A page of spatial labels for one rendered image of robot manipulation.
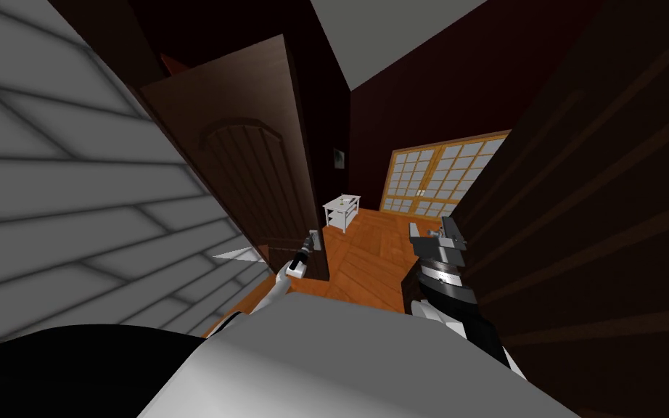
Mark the small dark wall picture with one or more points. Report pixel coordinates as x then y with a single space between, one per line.
339 158

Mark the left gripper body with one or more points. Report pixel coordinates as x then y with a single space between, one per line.
311 244

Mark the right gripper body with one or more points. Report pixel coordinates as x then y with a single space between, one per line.
440 251

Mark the wooden lattice window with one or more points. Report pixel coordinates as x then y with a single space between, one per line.
436 177

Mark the dark brown door leaf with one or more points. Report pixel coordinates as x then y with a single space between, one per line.
247 157

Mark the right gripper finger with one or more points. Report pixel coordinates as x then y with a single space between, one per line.
449 227
415 231

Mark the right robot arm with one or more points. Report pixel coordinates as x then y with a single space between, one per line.
456 307

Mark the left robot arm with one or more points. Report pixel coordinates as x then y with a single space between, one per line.
56 377

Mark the small white table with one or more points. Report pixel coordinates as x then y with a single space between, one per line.
341 210

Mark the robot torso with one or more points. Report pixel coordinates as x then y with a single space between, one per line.
334 360

